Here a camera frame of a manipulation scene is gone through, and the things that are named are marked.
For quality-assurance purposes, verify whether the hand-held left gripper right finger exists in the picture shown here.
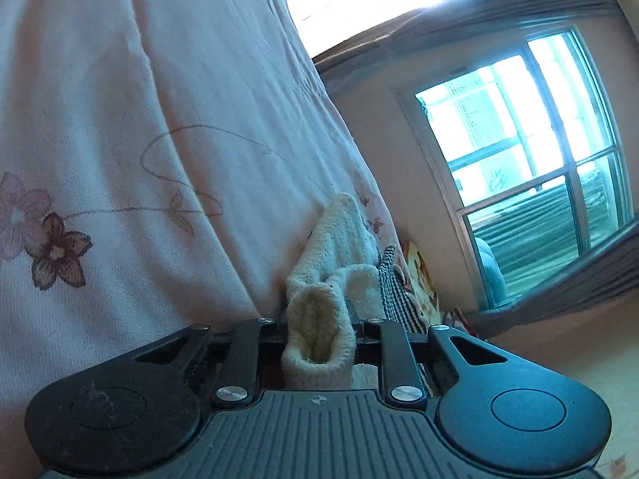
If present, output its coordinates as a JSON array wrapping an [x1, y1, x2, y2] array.
[[360, 317, 506, 403]]

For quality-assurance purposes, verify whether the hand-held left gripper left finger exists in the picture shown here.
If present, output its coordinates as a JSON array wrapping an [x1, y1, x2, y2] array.
[[135, 317, 279, 408]]

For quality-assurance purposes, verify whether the cream knit sweater striped hem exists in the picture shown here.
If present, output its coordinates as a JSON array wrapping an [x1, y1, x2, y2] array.
[[281, 192, 426, 391]]

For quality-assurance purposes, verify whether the yellow printed folded blanket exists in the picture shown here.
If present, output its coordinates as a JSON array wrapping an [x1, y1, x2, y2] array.
[[398, 241, 441, 329]]

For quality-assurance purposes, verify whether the teal quilt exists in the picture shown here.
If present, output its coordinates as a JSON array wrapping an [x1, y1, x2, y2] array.
[[473, 236, 506, 306]]

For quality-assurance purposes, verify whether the grey curtain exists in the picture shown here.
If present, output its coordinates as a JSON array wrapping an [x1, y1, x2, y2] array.
[[312, 0, 622, 75], [469, 224, 639, 331]]

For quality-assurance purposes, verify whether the pink floral bed sheet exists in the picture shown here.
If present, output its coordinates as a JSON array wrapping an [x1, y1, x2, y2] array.
[[0, 0, 415, 465]]

